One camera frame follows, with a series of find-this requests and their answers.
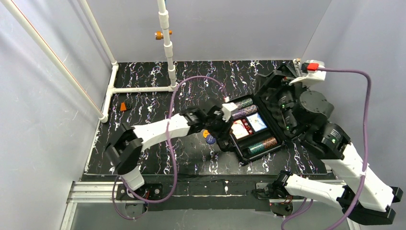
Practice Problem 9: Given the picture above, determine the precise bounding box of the purple 500 poker chip stack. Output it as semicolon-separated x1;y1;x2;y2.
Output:
232;105;258;120

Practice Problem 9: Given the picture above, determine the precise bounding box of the blue playing card deck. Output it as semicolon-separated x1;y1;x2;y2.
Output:
247;113;267;132

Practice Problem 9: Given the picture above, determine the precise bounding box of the black poker set case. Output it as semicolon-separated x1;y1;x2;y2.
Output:
217;64;297;165

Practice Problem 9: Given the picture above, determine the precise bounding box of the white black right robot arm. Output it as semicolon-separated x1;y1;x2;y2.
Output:
256;67;403;225

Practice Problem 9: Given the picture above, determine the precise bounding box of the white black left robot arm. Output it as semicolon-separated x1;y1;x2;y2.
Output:
104;103;237;191

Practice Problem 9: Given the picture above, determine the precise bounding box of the orange hex key set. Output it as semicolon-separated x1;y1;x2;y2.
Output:
120;102;132;112

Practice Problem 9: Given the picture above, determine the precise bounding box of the yellow big blind button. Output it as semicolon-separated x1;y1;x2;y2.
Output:
203;130;210;138

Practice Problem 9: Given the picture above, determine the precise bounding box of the blue small blind button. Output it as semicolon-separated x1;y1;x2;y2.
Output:
205;135;216;145

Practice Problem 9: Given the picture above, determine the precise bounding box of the red playing card deck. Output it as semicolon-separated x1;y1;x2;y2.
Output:
231;119;253;139

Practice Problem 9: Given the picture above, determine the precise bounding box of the teal poker chip stack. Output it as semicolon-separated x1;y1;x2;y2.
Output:
248;137;278;155

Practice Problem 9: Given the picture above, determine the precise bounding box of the orange knob on pole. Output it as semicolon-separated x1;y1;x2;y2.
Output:
155;31;164;40

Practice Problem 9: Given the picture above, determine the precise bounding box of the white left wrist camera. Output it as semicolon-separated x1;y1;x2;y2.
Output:
221;103;238;122

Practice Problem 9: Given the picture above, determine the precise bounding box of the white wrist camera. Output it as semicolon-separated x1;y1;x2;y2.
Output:
221;103;238;122
289;60;326;88

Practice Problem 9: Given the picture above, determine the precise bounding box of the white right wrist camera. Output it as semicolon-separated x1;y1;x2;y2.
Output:
289;60;326;88

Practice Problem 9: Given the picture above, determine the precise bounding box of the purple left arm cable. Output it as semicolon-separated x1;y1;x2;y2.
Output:
112;75;231;220

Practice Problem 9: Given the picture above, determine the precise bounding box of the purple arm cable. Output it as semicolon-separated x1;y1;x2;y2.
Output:
112;75;231;220
281;67;372;230

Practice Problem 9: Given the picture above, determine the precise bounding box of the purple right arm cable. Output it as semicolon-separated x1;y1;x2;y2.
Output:
281;67;372;230

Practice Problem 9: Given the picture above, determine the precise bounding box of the white pvc pipe frame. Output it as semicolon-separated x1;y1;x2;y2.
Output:
0;0;177;123

